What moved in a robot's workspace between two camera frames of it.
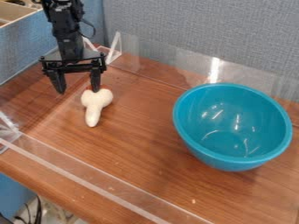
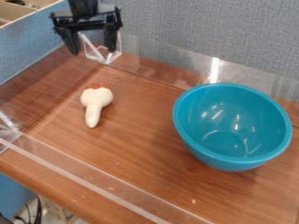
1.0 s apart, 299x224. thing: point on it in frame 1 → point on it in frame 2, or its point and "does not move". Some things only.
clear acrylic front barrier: [87, 179] does not move
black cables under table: [39, 217] does not move
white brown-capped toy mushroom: [95, 101] does not move
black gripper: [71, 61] → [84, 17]
